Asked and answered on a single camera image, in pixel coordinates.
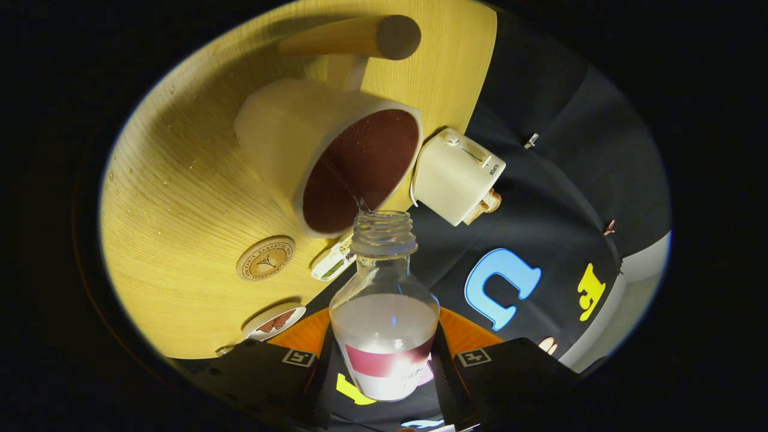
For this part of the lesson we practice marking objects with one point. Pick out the round wooden coaster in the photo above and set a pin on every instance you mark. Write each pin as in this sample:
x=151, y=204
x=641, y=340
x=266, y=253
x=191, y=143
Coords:
x=266, y=258

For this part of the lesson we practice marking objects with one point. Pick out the black backdrop cloth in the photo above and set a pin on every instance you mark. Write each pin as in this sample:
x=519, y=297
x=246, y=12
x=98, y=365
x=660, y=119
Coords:
x=558, y=168

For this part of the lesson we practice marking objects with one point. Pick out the clear juice bottle pink label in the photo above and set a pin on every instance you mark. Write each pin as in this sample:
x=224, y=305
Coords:
x=384, y=327

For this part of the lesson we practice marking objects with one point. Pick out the cream toaster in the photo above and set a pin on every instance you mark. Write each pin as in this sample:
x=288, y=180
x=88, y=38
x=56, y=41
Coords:
x=450, y=180

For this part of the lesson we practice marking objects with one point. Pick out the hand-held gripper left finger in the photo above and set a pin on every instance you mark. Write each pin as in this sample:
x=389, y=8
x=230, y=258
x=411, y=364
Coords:
x=324, y=384

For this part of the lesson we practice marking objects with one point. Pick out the white round plate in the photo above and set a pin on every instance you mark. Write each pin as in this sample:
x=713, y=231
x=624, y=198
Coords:
x=291, y=324

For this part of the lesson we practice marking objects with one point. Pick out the wooden table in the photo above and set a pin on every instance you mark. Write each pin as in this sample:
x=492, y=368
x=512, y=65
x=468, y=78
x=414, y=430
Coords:
x=180, y=210

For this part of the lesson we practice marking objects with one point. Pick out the red cloth clip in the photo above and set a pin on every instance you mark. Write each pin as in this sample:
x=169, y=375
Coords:
x=609, y=227

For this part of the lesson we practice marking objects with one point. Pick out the toast slice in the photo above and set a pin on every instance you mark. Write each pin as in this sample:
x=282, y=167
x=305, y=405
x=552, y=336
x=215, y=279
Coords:
x=486, y=205

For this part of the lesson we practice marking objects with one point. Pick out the silver cloth clip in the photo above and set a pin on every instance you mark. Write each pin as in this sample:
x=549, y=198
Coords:
x=531, y=141

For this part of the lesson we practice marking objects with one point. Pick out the brown meat patty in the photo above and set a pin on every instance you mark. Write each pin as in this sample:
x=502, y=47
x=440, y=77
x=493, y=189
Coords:
x=283, y=318
x=266, y=327

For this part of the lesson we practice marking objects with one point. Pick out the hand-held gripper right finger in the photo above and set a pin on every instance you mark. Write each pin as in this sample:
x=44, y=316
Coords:
x=447, y=384

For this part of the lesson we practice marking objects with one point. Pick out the white divided grain tray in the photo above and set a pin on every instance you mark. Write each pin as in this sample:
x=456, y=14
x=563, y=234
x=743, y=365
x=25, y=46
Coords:
x=330, y=264

